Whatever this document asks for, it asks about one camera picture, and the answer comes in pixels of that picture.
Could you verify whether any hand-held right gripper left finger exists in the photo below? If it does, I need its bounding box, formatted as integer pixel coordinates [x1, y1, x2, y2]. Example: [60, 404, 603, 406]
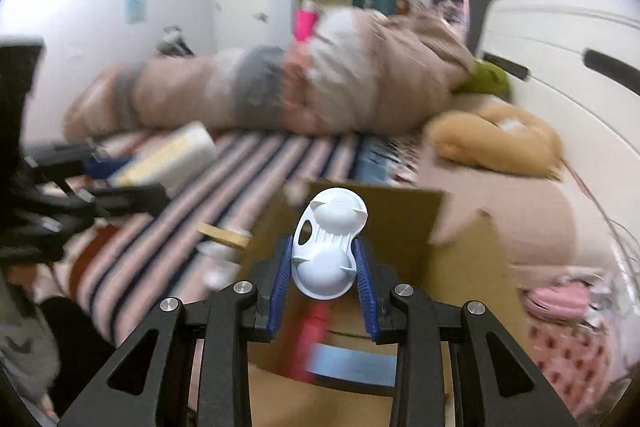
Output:
[59, 234, 294, 427]

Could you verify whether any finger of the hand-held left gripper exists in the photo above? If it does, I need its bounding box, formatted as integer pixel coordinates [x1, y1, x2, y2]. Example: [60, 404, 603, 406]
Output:
[75, 183, 170, 218]
[24, 138, 132, 182]

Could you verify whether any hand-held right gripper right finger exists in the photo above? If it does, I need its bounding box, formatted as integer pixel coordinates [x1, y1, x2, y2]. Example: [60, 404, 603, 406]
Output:
[351, 237, 577, 427]

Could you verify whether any white plastic double-dome holder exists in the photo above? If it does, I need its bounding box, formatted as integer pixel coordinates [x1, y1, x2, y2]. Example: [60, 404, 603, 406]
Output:
[291, 188, 370, 301]

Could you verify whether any white and yellow carton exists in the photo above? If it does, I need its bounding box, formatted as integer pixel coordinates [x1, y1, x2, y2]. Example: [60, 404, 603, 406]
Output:
[106, 121, 220, 196]

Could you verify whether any brown cardboard box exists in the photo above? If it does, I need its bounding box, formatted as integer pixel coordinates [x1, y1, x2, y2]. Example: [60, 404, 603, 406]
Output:
[239, 179, 532, 427]

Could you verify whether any red bottle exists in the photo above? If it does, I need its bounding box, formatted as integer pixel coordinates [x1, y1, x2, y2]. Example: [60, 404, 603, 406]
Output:
[290, 299, 333, 380]

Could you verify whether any light blue flat packet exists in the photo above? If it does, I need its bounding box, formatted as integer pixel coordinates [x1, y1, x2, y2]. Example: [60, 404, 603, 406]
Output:
[306, 342, 401, 389]

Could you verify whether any small wooden piece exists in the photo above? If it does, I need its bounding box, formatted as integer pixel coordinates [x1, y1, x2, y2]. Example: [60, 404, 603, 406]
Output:
[197, 222, 253, 250]

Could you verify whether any striped bed sheet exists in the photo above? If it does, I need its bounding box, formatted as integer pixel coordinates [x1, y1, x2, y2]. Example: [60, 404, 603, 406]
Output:
[47, 127, 426, 348]

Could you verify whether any grey clothing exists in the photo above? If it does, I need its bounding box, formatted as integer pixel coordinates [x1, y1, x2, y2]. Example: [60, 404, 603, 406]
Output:
[0, 267, 61, 408]

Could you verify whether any rolled beige and grey quilt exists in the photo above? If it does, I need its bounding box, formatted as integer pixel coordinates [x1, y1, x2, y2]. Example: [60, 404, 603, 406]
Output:
[64, 6, 481, 138]

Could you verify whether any pink pouch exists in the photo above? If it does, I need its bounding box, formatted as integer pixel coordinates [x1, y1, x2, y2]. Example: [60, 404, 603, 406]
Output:
[522, 282, 591, 320]

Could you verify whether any beige pillow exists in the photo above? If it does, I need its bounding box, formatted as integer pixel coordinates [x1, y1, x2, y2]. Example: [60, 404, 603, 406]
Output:
[417, 147, 618, 268]

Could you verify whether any brown plush toy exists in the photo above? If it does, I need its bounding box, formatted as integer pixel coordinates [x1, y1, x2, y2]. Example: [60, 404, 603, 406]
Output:
[425, 102, 568, 180]

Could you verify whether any pink patterned blanket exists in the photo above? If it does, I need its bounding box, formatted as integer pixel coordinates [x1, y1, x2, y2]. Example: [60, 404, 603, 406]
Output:
[527, 307, 633, 413]

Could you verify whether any green plush toy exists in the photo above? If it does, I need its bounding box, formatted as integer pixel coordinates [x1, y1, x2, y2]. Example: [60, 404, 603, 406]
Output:
[452, 59, 513, 100]

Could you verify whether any pink bottle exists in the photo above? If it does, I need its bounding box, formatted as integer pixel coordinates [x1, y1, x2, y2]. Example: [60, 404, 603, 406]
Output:
[294, 0, 321, 44]

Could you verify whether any white headboard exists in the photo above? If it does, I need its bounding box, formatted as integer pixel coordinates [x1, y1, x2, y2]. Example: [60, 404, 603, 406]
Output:
[475, 0, 640, 228]

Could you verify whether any black object by wall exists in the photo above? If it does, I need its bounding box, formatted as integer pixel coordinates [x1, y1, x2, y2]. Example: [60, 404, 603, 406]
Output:
[156, 26, 196, 58]

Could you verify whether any light blue wall poster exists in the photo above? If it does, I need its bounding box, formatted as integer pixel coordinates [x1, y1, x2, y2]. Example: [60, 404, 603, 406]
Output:
[123, 0, 147, 25]

